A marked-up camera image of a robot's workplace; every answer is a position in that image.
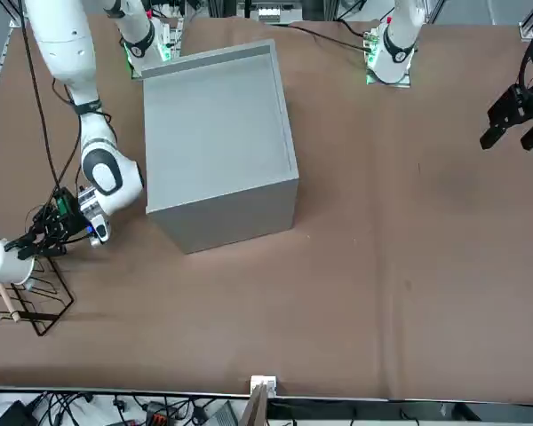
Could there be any red black power strip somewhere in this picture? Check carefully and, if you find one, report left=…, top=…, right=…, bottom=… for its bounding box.
left=144, top=401, right=179, bottom=426

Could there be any large black box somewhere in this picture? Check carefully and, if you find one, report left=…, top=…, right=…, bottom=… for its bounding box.
left=0, top=398, right=37, bottom=426

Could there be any black ribbed power adapter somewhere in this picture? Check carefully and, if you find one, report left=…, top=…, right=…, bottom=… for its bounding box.
left=207, top=400, right=241, bottom=426

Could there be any gray drawer cabinet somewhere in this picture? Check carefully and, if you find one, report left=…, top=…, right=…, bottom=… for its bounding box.
left=140, top=38, right=300, bottom=256

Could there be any black cable on table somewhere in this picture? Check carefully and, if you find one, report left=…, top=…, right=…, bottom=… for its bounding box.
left=266, top=21, right=370, bottom=51

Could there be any aluminium camera post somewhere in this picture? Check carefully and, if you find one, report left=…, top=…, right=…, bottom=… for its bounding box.
left=238, top=375, right=279, bottom=426

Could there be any table edge rail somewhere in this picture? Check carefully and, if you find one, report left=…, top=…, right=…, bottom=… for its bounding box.
left=0, top=386, right=533, bottom=408

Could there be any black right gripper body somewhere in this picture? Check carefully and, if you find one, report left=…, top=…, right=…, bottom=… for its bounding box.
left=47, top=185, right=90, bottom=237

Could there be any black wire cup holder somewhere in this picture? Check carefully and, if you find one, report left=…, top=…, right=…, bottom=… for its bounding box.
left=0, top=255, right=76, bottom=337

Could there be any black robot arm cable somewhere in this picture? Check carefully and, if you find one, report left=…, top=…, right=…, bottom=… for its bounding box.
left=20, top=0, right=115, bottom=214

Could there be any white cup with black handle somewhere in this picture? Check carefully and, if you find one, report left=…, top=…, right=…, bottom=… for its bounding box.
left=0, top=238, right=38, bottom=286

